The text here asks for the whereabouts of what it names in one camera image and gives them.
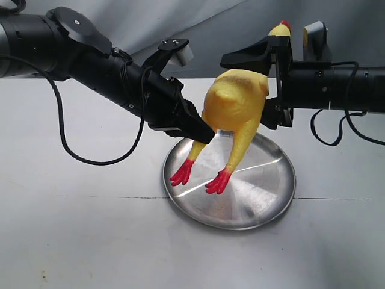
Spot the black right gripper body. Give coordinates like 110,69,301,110
272,37,331,127

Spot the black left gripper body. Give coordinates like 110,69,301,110
120,51,193,135

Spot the yellow rubber chicken toy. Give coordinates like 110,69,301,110
170,20,292,195

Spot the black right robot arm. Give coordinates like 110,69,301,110
220,36,384,130

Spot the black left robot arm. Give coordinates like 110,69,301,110
1,7,215,144

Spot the round stainless steel plate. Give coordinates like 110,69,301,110
162,131,297,231

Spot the grey backdrop cloth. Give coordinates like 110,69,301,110
24,0,384,78

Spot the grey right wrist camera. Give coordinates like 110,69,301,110
303,20,332,62

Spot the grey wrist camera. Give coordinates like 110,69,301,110
142,38,194,75
303,20,332,62

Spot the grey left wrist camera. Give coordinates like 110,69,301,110
142,38,194,75

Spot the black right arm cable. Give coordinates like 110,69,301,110
310,61,385,148

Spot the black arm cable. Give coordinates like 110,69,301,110
0,54,151,166
310,61,385,148

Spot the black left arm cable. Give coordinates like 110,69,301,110
0,54,151,166

